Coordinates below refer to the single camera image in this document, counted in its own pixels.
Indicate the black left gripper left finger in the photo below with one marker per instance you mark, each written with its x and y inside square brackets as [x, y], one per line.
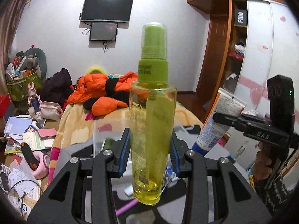
[64, 200]

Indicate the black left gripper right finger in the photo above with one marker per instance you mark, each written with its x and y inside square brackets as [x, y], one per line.
[234, 199]

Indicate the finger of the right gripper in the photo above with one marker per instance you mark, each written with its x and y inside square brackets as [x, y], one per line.
[228, 120]

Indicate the white blue-capped cream tube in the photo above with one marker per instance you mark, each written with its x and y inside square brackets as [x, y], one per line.
[216, 125]

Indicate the yellow-green spray bottle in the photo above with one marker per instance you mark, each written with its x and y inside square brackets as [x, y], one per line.
[152, 109]

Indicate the dark green pump bottle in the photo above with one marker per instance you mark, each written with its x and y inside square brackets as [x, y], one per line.
[108, 144]

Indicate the person right hand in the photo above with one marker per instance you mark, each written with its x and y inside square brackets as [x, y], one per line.
[261, 168]

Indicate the pink purple pen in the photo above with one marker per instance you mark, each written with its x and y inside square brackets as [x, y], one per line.
[126, 207]

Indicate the white pink wardrobe door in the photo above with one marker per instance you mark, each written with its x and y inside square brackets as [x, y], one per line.
[271, 49]

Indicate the white charger device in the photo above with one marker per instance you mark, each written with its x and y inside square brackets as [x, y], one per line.
[25, 209]

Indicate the wooden shelf unit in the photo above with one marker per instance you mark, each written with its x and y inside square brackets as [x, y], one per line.
[236, 35]

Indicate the clear plastic storage box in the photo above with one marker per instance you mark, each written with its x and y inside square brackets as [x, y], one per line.
[113, 129]

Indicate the pink flat box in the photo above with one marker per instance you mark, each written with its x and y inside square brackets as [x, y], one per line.
[47, 133]

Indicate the colourful yellow bed quilt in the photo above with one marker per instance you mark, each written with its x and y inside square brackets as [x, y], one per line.
[74, 128]

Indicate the brown wooden door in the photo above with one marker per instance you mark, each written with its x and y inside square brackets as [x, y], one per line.
[212, 62]

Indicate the black FiiO box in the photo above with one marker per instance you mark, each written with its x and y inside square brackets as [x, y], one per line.
[240, 18]

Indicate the pink quilted pouch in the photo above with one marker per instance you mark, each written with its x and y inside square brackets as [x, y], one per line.
[50, 111]

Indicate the blue notebook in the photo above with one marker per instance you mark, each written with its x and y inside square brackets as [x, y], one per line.
[17, 125]

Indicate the rabbit figurine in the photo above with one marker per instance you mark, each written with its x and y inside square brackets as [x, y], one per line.
[33, 99]

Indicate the orange puffer jacket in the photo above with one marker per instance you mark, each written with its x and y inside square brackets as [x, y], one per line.
[102, 95]

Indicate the dark purple clothing pile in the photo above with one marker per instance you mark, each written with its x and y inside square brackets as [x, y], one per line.
[57, 88]

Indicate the red box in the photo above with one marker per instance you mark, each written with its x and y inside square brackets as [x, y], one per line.
[4, 104]

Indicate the green storage basket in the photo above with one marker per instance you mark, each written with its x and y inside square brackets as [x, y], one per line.
[18, 89]

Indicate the grey neck pillow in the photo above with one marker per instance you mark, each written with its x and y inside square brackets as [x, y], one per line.
[42, 59]

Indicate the striped red curtain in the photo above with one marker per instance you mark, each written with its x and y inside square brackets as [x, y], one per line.
[11, 11]

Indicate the small black wall monitor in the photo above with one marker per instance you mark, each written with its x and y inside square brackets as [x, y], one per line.
[103, 31]

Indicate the wall mounted black television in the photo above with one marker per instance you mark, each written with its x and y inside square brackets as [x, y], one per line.
[106, 11]

